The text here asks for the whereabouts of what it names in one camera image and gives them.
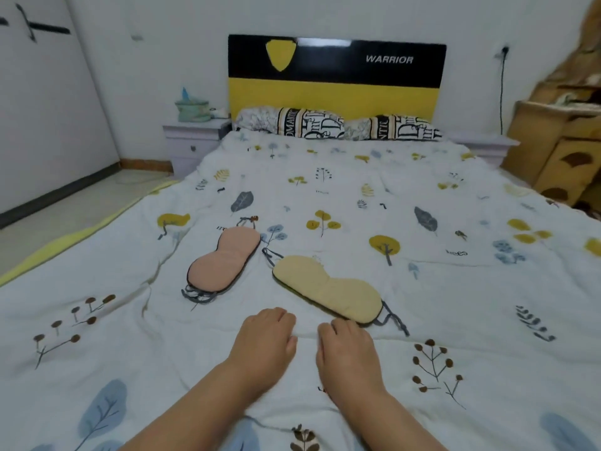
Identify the white leaf print quilt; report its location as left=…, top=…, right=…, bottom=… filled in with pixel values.
left=0, top=130, right=601, bottom=451

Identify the person's right hand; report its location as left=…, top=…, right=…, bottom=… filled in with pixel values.
left=315, top=318, right=391, bottom=409

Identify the pink eye mask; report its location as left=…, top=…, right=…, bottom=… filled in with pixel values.
left=182, top=228, right=262, bottom=311

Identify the black power cable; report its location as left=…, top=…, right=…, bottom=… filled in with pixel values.
left=495, top=45, right=511, bottom=136

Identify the beige eye mask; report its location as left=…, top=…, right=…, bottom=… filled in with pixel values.
left=262, top=248, right=410, bottom=337

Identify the green tissue holder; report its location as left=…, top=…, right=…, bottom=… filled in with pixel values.
left=175, top=86, right=213, bottom=123

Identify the yellow bed sheet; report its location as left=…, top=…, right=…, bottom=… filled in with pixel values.
left=0, top=179, right=181, bottom=288

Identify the grey patterned pillow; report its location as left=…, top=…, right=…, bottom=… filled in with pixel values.
left=234, top=106, right=347, bottom=141
left=344, top=115, right=444, bottom=142

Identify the person's left hand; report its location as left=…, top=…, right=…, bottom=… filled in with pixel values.
left=225, top=307, right=299, bottom=388

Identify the tall brown cardboard box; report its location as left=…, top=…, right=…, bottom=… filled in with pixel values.
left=501, top=100, right=601, bottom=183

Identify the brown leaf print cardboard box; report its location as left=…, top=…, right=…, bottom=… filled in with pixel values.
left=533, top=137, right=601, bottom=208

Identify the white wardrobe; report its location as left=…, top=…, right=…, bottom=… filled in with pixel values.
left=0, top=0, right=121, bottom=229

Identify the person's left forearm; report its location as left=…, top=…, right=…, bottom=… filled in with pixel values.
left=120, top=362, right=282, bottom=451

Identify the brown bundle of fabric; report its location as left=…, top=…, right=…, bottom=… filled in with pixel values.
left=531, top=0, right=601, bottom=105

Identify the black and yellow headboard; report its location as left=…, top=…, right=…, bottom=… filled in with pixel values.
left=228, top=34, right=448, bottom=123

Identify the person's right forearm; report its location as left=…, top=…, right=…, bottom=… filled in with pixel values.
left=324, top=391, right=449, bottom=451

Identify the white nightstand with drawer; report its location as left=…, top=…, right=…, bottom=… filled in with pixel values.
left=162, top=118, right=233, bottom=179

